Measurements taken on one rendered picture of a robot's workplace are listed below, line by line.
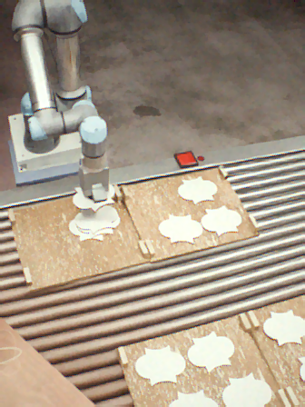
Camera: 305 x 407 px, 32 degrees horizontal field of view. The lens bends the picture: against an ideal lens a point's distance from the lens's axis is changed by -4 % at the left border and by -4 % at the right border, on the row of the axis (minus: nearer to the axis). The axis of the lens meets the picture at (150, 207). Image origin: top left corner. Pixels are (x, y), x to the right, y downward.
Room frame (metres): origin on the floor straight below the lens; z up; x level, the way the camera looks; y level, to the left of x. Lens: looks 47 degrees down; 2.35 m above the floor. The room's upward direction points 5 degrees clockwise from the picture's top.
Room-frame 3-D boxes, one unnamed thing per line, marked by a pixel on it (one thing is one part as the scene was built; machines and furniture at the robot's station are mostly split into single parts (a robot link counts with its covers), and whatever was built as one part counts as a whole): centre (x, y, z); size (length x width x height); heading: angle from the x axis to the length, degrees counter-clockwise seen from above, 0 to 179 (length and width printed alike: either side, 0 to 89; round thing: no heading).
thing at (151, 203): (1.33, -0.14, 0.93); 0.41 x 0.35 x 0.02; 113
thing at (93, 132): (1.25, 0.19, 1.30); 0.09 x 0.08 x 0.11; 22
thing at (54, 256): (1.16, 0.25, 0.93); 0.41 x 0.35 x 0.02; 115
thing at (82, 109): (1.34, 0.24, 1.30); 0.11 x 0.11 x 0.08; 22
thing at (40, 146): (1.62, 0.46, 0.99); 0.15 x 0.15 x 0.10
